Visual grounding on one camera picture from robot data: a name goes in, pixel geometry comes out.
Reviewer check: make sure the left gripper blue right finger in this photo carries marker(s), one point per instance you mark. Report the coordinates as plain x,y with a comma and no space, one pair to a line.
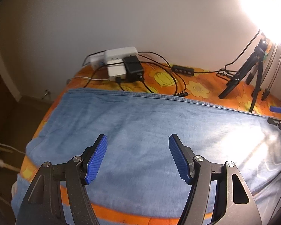
183,158

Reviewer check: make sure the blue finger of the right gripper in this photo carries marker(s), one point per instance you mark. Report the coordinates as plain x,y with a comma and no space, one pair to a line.
275,109
274,121

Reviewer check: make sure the black charger adapter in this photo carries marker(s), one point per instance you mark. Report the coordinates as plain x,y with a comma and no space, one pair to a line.
134,69

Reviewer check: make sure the white power strip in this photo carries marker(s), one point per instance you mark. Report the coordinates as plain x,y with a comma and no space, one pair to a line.
101,58

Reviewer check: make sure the small black tripod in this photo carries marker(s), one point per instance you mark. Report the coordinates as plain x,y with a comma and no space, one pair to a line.
255,59

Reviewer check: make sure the bright ring light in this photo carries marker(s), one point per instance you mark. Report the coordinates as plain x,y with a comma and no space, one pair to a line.
264,15

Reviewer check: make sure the orange floral bed sheet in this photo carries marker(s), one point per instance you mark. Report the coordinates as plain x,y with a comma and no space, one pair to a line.
168,79

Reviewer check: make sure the light blue denim pants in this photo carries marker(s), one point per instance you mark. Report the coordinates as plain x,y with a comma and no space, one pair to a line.
140,142

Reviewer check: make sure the black inline cable controller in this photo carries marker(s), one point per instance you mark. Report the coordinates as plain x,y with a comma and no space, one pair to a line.
183,70

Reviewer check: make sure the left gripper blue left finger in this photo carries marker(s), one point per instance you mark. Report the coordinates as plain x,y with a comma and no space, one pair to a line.
92,159

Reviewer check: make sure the white charger adapter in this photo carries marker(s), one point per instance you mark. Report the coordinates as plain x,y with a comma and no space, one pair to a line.
116,69

